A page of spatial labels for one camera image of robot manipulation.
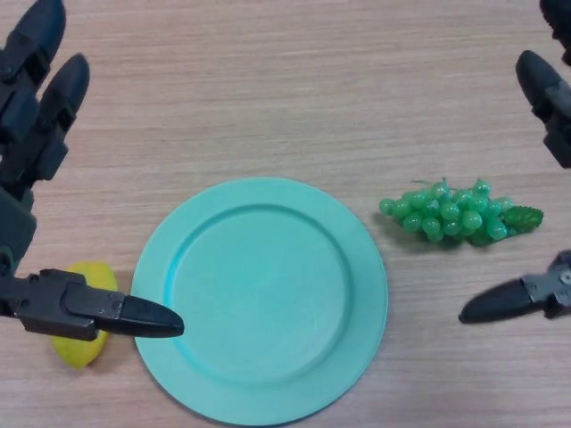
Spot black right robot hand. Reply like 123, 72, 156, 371
458, 0, 571, 325

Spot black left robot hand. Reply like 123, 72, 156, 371
0, 0, 186, 342

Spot green grapes bunch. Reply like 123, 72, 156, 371
378, 177, 545, 247

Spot teal round plate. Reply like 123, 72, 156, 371
131, 177, 389, 424

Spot yellow starfruit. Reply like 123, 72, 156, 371
49, 260, 120, 370

